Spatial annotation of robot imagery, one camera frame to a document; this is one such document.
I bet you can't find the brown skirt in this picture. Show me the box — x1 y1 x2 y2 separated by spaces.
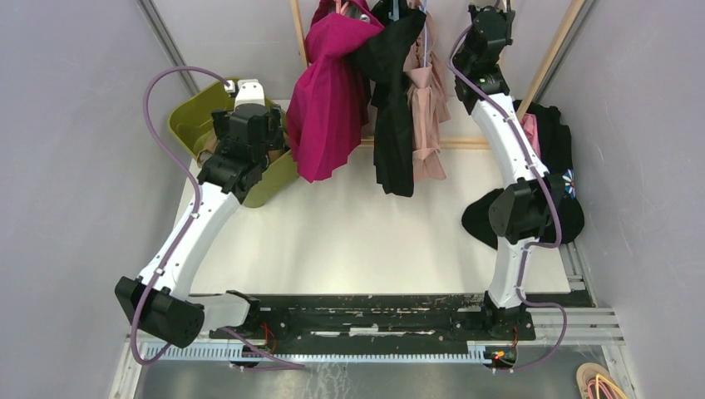
196 131 290 167

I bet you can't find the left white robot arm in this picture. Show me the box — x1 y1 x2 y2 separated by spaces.
115 103 284 348

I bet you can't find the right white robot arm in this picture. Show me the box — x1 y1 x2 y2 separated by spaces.
448 5 564 324

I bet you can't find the magenta skirt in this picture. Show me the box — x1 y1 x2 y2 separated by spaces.
286 1 383 183

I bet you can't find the light blue hanger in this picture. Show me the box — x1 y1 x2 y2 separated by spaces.
388 0 429 68

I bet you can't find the pink hanger hook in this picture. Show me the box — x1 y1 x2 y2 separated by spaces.
334 0 349 15

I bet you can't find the light pink hanging dress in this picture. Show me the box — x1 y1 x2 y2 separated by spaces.
403 12 451 182

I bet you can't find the black hanging garment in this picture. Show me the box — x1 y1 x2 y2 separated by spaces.
350 1 426 197

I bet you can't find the olive green plastic basket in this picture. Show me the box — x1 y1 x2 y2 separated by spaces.
168 78 298 208

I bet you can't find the pink cloth on pile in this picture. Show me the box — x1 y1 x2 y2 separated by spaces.
520 113 541 158

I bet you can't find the black garment pile with flower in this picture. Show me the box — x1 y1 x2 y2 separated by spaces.
461 102 585 249

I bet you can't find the hangers bundle in corner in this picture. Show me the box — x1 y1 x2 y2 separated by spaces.
576 362 628 399

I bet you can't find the wooden clothes rack frame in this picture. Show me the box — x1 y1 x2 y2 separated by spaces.
289 0 594 150

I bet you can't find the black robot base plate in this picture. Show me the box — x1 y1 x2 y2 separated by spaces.
234 293 536 355

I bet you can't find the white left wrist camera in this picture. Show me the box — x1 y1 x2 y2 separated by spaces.
234 79 266 108

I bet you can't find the grey toothed cable rail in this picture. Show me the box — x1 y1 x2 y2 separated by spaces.
140 342 489 365

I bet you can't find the grey wall conduit strip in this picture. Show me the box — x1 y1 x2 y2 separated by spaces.
136 0 200 96

